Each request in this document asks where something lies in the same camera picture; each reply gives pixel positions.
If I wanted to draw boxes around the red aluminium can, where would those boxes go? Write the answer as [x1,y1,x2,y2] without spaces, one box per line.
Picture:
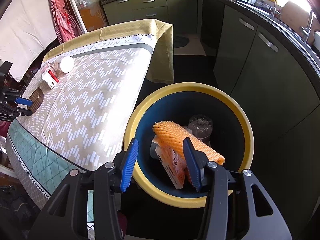
[188,115,213,139]

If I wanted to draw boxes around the green lower cabinets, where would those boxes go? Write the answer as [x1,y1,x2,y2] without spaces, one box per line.
[103,0,319,183]

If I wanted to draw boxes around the wooden cutting board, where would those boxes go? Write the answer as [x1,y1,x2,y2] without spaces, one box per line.
[279,1,309,37]

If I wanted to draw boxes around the patterned tablecloth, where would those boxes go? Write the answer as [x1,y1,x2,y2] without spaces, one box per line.
[6,19,174,208]

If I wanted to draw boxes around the white pill bottle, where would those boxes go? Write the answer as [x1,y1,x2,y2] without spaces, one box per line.
[51,56,74,73]

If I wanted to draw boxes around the yellow rimmed blue trash bin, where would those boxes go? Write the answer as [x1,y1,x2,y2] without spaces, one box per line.
[124,82,254,209]

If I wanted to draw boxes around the red instant noodle bucket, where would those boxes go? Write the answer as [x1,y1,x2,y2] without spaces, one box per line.
[41,62,60,89]

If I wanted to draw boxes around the orange foam fruit net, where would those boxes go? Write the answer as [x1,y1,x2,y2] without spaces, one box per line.
[152,121,226,166]

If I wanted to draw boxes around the glass sliding door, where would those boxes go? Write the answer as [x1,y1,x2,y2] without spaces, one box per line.
[69,0,108,33]

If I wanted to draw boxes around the dark floor mat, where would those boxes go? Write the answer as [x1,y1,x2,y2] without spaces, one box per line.
[173,36,190,48]

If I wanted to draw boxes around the white hanging sheet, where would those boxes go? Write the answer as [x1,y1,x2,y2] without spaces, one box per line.
[1,0,56,82]

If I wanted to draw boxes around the red white milk carton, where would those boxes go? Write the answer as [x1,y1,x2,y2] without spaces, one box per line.
[150,135,189,190]

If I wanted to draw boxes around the red checked apron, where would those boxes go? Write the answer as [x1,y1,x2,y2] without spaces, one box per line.
[48,0,83,44]

